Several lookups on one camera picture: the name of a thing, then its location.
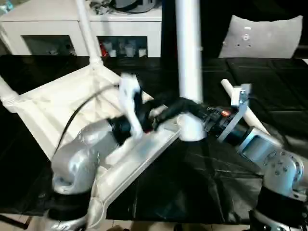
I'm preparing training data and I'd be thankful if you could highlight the black box with yellow label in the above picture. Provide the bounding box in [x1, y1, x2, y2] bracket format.
[161, 0, 231, 58]

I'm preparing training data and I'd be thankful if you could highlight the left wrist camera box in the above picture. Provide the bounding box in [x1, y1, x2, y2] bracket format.
[119, 73, 145, 139]

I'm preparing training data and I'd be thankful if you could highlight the white plastic table top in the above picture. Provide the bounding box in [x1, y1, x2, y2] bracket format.
[14, 66, 182, 231]

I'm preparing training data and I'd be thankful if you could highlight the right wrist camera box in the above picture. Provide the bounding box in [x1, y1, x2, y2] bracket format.
[216, 83, 252, 143]

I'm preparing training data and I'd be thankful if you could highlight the white plastic table leg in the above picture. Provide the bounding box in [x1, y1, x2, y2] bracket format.
[0, 76, 20, 108]
[175, 0, 208, 142]
[220, 78, 270, 135]
[76, 0, 104, 69]

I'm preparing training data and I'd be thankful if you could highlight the dark clutter pile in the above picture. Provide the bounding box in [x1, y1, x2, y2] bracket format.
[90, 0, 114, 15]

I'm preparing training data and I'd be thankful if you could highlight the black tripod leg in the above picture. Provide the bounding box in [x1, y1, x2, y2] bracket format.
[0, 213, 27, 228]

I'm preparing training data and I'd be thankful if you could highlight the black work mat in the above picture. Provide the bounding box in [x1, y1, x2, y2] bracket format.
[0, 54, 308, 223]

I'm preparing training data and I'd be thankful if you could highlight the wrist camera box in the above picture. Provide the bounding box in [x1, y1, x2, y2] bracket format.
[119, 73, 145, 139]
[216, 83, 252, 143]

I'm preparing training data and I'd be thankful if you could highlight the white glass-door cabinet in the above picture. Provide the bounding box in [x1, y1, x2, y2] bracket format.
[0, 4, 162, 58]

